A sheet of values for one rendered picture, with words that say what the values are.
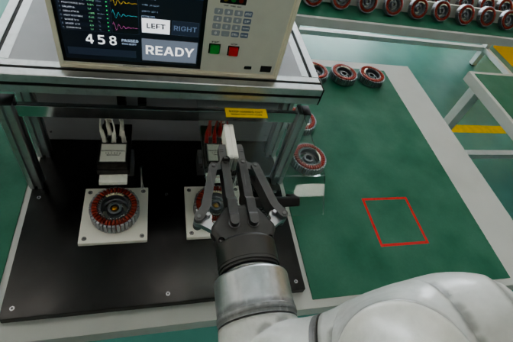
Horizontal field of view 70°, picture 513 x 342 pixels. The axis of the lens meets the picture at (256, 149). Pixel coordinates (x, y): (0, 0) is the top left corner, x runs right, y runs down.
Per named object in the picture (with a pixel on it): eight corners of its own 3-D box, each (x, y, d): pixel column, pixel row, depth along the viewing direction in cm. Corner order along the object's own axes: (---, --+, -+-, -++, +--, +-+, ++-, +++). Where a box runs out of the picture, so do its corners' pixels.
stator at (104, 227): (140, 232, 87) (139, 224, 84) (88, 236, 84) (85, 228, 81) (140, 192, 94) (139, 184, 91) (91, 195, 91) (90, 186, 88)
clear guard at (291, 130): (323, 215, 74) (333, 198, 69) (203, 221, 67) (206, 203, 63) (287, 104, 94) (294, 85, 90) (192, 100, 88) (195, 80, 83)
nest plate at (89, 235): (146, 242, 87) (146, 240, 86) (78, 246, 83) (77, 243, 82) (148, 189, 96) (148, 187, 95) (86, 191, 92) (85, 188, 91)
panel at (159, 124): (272, 142, 117) (298, 66, 95) (40, 139, 100) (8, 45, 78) (271, 139, 118) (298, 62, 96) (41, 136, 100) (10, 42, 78)
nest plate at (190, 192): (246, 236, 93) (246, 233, 92) (186, 240, 89) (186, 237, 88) (238, 188, 103) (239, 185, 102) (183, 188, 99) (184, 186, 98)
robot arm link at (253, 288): (285, 330, 45) (275, 282, 49) (308, 306, 38) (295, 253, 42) (212, 340, 43) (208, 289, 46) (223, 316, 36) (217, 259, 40)
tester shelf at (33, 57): (317, 104, 86) (324, 90, 83) (-18, 91, 68) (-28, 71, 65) (279, 7, 114) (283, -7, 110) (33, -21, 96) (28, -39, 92)
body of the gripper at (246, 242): (211, 288, 46) (205, 223, 52) (275, 282, 48) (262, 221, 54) (219, 264, 40) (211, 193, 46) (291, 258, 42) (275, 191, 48)
